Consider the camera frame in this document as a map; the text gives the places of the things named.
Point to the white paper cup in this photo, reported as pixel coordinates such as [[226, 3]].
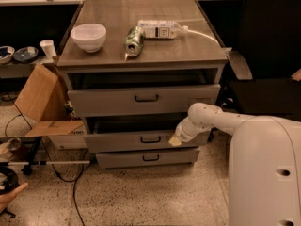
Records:
[[48, 48]]

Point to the grey bottom drawer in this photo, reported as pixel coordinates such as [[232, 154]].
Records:
[[147, 158]]

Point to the grey drawer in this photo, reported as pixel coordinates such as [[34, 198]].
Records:
[[130, 101], [132, 133], [147, 158]]

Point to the grey top drawer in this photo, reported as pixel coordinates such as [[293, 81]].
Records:
[[130, 101]]

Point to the grey drawer cabinet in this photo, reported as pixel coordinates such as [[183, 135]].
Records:
[[159, 57]]

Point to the open cardboard box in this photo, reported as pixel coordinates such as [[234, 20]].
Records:
[[44, 100]]

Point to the white rod black stand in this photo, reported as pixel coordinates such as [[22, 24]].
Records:
[[26, 157]]

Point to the person's hand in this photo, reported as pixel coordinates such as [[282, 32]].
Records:
[[7, 198]]

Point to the small round container on floor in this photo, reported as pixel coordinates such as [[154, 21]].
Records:
[[10, 149]]

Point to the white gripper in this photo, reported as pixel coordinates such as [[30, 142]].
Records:
[[182, 132]]

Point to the clear plastic water bottle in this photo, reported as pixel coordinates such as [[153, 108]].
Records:
[[161, 29]]

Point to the green soda can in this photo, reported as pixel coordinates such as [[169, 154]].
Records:
[[134, 42]]

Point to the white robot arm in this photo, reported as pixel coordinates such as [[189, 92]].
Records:
[[264, 163]]

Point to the black office chair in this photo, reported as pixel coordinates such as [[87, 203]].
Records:
[[265, 59]]

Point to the blue white bowl left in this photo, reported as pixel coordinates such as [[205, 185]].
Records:
[[6, 54]]

